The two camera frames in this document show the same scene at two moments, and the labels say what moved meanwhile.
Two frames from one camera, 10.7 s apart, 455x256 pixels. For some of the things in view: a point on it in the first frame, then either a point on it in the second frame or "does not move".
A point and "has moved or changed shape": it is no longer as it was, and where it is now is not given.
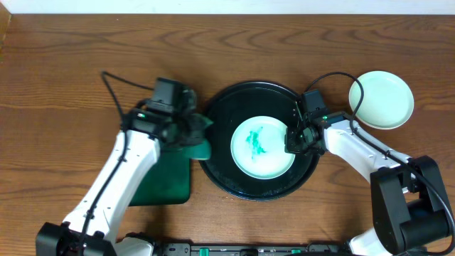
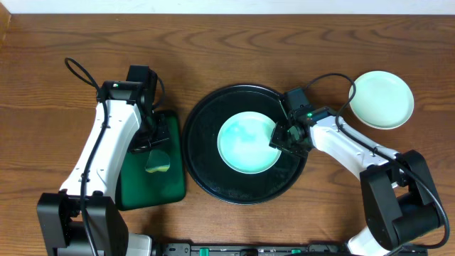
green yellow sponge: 202,151 -> 158,161
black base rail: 252,249 does not move
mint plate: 387,100 does not move
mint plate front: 258,148 has moved or changed shape
